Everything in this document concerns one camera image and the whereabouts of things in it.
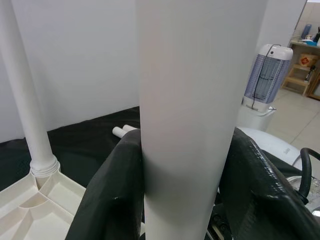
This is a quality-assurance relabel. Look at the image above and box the brown cardboard box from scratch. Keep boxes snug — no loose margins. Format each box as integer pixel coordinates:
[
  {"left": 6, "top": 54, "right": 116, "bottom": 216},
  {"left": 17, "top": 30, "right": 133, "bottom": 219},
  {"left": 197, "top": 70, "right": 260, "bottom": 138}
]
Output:
[{"left": 299, "top": 52, "right": 320, "bottom": 68}]

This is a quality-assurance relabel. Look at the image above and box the light wooden shelf unit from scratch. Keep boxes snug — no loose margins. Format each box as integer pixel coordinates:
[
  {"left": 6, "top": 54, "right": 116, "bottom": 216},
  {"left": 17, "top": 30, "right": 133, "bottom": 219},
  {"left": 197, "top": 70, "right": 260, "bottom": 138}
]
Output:
[{"left": 281, "top": 41, "right": 320, "bottom": 98}]

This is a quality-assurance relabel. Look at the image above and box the white insect killer lamp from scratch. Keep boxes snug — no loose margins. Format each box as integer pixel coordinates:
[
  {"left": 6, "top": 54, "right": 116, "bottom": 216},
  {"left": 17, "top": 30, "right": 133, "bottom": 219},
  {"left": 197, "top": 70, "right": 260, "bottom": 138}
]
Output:
[{"left": 241, "top": 43, "right": 294, "bottom": 112}]

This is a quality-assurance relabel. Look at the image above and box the blue bottle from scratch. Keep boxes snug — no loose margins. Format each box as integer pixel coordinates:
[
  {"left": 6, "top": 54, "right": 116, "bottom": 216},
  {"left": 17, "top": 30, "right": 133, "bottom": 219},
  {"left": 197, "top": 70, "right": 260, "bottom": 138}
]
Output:
[{"left": 302, "top": 23, "right": 313, "bottom": 38}]

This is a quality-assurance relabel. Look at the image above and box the white plastic children table top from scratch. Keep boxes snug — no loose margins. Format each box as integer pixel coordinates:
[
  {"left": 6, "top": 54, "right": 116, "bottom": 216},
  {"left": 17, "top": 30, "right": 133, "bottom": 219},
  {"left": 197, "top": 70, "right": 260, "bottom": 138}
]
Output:
[{"left": 0, "top": 169, "right": 87, "bottom": 240}]

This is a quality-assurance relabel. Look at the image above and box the black cloth table cover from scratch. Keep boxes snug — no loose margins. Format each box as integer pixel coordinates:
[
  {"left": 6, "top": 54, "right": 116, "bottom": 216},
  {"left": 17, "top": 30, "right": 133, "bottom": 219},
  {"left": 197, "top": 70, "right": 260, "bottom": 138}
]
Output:
[{"left": 0, "top": 106, "right": 311, "bottom": 188}]

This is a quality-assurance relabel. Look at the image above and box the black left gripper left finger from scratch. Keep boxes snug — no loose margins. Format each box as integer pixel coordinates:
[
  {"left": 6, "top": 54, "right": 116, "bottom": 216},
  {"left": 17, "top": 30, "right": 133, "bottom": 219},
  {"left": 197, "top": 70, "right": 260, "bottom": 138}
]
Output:
[{"left": 64, "top": 128, "right": 146, "bottom": 240}]

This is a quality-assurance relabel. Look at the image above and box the white rounded object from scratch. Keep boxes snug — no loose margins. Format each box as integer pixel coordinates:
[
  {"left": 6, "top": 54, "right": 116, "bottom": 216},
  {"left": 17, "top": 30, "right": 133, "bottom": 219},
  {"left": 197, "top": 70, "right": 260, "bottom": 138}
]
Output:
[{"left": 236, "top": 126, "right": 303, "bottom": 166}]

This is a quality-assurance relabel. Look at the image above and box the black lamp power cord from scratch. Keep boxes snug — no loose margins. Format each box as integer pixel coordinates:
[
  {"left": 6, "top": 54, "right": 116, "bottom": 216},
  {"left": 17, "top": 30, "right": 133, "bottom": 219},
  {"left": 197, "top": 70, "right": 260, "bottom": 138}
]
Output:
[{"left": 251, "top": 44, "right": 282, "bottom": 110}]

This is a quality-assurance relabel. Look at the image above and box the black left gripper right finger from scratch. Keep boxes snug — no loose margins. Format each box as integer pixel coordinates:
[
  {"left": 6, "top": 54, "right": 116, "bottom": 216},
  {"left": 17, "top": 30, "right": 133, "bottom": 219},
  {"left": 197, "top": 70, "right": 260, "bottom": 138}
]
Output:
[{"left": 216, "top": 127, "right": 320, "bottom": 240}]

